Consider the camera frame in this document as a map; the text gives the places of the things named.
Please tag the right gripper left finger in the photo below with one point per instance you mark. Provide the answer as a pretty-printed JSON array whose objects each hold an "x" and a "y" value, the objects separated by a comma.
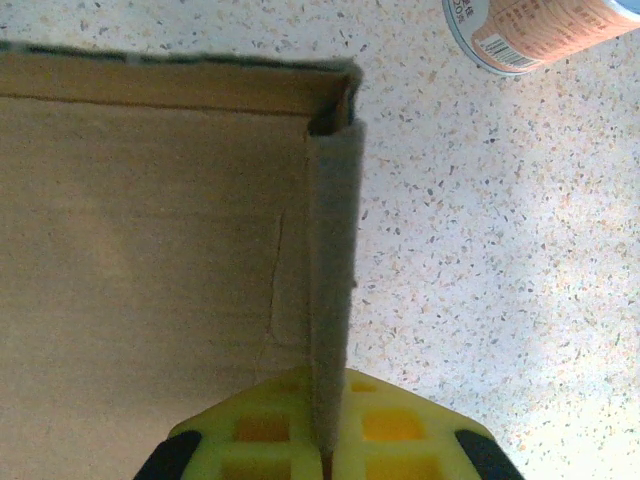
[{"x": 250, "y": 430}]

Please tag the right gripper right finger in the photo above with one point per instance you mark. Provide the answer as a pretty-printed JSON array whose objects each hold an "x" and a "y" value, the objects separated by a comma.
[{"x": 400, "y": 430}]

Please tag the brown cardboard box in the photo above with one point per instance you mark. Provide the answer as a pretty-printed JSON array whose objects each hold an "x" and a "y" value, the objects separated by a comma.
[{"x": 150, "y": 225}]

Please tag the orange label tin can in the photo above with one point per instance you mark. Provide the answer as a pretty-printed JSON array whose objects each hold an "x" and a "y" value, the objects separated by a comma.
[{"x": 540, "y": 35}]

